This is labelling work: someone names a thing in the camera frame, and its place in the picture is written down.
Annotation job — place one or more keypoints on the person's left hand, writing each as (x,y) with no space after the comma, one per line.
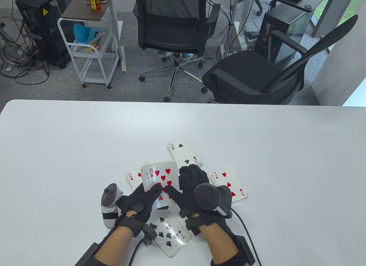
(137,206)

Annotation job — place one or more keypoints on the person's right hand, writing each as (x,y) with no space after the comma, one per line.
(187,191)

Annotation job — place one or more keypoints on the red diamonds playing card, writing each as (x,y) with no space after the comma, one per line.
(133,181)

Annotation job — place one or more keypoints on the stack of red-backed playing cards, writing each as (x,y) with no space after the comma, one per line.
(144,177)

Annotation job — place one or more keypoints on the pile of face-up clubs cards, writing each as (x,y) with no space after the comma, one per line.
(184,153)

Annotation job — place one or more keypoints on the black spades playing card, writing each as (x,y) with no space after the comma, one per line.
(177,243)

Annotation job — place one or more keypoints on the person's left forearm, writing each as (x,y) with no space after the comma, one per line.
(114,246)

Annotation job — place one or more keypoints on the person's right forearm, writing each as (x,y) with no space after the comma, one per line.
(220,243)

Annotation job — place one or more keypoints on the grey left hand controller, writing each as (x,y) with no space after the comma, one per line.
(108,197)

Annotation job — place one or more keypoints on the black padded office chair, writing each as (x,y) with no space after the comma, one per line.
(246,68)

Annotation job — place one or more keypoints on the black mesh back office chair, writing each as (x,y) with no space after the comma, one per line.
(171,34)

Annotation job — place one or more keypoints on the small black power adapter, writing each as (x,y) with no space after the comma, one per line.
(251,35)

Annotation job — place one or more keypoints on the blue plastic bowl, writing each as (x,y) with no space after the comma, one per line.
(83,33)

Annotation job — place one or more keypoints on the black chair base with casters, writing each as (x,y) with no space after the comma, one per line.
(258,12)

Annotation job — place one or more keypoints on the black computer tower yellow sticker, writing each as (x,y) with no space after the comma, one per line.
(43,34)

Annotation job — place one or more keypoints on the black glass side computer tower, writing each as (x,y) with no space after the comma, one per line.
(297,21)

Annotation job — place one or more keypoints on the brown top white side table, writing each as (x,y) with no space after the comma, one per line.
(83,6)

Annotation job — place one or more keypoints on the yellow and red packet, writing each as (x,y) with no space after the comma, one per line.
(93,1)

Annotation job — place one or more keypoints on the dark office desk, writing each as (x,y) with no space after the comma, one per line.
(314,0)

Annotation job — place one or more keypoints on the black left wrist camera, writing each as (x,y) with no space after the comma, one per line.
(150,234)

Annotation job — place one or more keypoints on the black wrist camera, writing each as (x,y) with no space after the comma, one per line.
(194,227)
(150,234)

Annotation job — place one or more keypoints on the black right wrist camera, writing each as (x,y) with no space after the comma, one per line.
(194,227)

